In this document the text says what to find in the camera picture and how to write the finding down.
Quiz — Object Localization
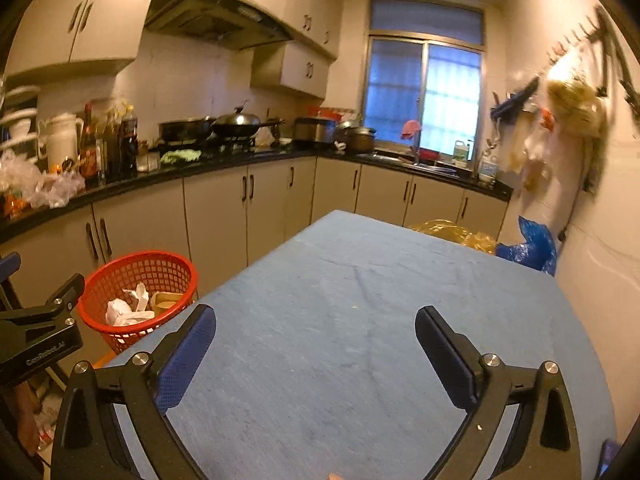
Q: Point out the white cloth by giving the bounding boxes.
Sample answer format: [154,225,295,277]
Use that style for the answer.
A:
[105,283,155,327]

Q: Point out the yellow square tin lid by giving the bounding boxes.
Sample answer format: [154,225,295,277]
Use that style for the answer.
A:
[149,292,182,315]

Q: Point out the lower kitchen cabinets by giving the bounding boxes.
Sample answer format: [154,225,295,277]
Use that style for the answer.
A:
[1,154,512,306]

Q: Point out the kitchen cabinets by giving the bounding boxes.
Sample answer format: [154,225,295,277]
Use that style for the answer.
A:
[1,154,512,306]
[4,0,344,99]

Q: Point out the upper kitchen cabinets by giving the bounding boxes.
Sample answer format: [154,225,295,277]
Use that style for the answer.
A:
[4,0,344,99]

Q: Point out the red mesh basket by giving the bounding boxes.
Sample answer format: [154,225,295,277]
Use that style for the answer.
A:
[78,250,198,354]

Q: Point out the blue plastic bag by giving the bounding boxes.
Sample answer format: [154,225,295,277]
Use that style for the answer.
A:
[496,216,558,276]

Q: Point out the white plastic bags on counter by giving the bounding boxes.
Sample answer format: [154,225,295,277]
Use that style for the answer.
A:
[1,150,86,208]

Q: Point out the yellow plastic bag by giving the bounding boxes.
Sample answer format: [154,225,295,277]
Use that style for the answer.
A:
[410,219,497,255]

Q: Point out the blue tablecloth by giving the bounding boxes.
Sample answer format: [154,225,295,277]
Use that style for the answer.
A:
[106,209,618,480]

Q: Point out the black countertop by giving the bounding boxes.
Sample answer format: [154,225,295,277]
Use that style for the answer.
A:
[0,148,513,243]

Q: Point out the white kettle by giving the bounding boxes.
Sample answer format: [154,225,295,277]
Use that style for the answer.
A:
[39,113,84,170]

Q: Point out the soy sauce bottle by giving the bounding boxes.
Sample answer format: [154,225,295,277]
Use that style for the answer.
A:
[120,104,138,178]

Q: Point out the green cloth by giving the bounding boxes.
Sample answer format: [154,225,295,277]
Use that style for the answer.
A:
[160,148,202,166]

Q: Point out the green detergent bottle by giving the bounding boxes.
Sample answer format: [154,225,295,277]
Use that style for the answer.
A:
[451,140,474,168]

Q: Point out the black frying pan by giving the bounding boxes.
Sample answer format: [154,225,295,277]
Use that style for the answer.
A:
[158,116,216,144]

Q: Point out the pink cloth on faucet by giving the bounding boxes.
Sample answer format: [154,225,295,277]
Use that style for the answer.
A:
[400,119,422,140]

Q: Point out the wok with lid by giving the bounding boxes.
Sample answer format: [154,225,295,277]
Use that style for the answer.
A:
[212,105,284,140]

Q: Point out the brown pot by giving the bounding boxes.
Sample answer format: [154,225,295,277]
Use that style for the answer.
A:
[344,126,376,154]

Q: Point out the rice cooker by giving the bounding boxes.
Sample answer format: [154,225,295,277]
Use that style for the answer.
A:
[292,117,336,144]

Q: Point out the window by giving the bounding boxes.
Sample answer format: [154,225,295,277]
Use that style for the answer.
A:
[362,0,485,160]

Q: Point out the range hood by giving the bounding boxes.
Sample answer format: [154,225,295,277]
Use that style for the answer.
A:
[145,0,292,51]

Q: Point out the wall hook rack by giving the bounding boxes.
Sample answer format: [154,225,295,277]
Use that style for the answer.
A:
[544,6,639,129]

